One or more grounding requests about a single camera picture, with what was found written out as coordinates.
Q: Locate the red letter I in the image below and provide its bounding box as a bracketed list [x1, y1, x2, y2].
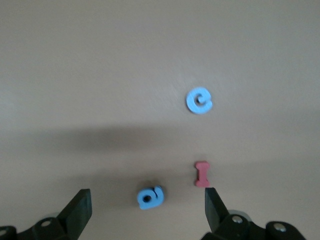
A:
[193, 160, 211, 188]

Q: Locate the blue letter a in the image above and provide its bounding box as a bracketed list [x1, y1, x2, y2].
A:
[136, 184, 166, 210]

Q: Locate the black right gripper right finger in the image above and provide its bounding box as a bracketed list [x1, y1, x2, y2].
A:
[201, 187, 267, 240]

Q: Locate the blue letter G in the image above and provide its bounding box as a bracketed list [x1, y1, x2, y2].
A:
[185, 86, 214, 115]

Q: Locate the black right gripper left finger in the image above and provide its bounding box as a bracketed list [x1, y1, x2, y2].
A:
[17, 188, 93, 240]

